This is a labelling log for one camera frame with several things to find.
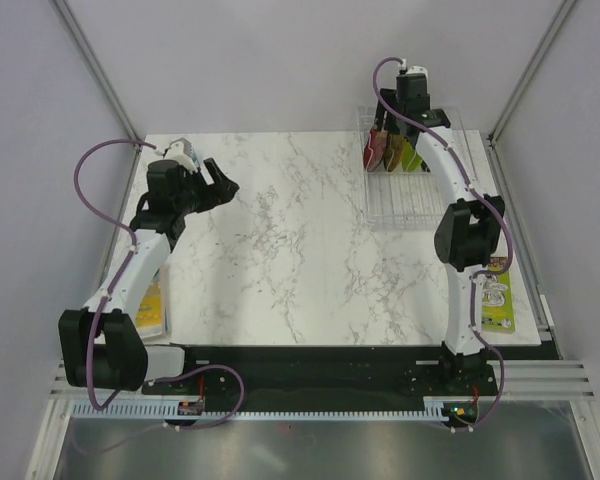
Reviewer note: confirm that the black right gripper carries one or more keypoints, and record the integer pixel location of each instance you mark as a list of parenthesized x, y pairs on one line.
[(389, 95)]

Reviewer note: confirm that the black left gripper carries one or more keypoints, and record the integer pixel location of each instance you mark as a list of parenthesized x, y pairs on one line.
[(223, 190)]

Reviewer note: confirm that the yellow patterned plate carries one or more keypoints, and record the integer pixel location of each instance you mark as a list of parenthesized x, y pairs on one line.
[(393, 152)]

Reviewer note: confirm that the red floral plate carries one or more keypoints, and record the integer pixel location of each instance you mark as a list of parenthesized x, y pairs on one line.
[(374, 151)]

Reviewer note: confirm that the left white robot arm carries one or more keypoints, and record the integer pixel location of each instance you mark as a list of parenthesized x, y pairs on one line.
[(100, 343)]

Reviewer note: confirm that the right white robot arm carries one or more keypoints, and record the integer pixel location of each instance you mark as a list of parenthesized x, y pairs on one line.
[(469, 231)]

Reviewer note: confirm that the lime green plate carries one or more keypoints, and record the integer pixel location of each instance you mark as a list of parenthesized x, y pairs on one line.
[(410, 161)]

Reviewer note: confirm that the yellow white booklet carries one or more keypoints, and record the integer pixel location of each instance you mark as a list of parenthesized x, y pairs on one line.
[(152, 317)]

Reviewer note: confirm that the green printed booklet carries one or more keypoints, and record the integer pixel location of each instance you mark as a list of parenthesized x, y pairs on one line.
[(497, 299)]

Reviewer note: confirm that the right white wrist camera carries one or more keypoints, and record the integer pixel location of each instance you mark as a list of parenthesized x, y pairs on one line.
[(405, 69)]

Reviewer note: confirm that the white wire dish rack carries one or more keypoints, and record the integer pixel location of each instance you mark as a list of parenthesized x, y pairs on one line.
[(407, 201)]

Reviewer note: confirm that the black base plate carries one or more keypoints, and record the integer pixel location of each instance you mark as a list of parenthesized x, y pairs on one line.
[(319, 378)]

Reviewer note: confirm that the aluminium frame rail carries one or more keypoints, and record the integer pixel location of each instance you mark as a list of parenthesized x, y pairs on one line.
[(524, 380)]

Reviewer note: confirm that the white slotted cable duct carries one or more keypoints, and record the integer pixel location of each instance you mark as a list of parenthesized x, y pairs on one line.
[(179, 410)]

